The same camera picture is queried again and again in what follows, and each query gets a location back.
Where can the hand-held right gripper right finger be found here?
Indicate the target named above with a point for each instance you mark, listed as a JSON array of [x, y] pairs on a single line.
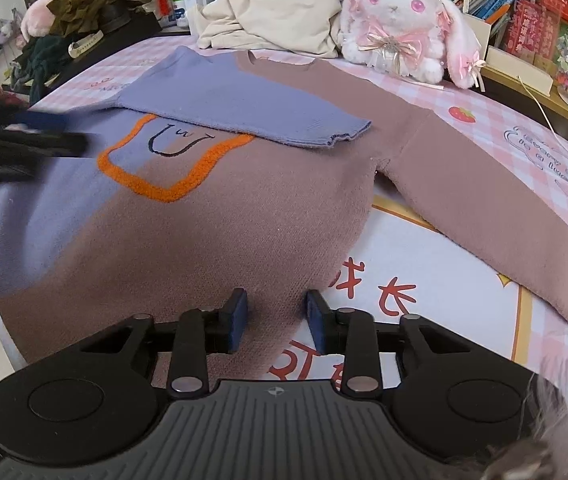
[[317, 324]]

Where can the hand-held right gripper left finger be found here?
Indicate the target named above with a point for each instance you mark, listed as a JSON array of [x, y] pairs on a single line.
[[235, 321]]

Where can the purple and brown sweater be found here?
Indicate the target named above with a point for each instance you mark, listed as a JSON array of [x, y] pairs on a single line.
[[189, 230]]

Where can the dark green cloth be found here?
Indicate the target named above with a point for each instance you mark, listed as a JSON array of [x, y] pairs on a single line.
[[41, 67]]

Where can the pink plush toy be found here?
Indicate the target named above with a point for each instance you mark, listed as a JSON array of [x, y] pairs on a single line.
[[39, 12]]

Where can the pink checkered printed bed sheet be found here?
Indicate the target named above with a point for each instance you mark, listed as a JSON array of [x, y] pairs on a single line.
[[439, 280]]

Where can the dark green jacket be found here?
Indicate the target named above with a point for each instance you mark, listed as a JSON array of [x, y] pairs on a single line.
[[99, 0]]

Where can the blue and white bottle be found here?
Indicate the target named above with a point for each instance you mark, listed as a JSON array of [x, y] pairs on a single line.
[[180, 10]]

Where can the cream cloth garment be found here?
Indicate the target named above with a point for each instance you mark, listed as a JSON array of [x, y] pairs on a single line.
[[274, 17]]

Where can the grey furry sleeve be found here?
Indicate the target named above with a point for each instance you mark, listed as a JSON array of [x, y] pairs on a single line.
[[564, 430]]

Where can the white and pink bunny plush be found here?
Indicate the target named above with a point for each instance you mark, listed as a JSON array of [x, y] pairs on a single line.
[[399, 25]]

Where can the wooden bookshelf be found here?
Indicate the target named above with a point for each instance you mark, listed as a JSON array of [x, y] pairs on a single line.
[[524, 87]]

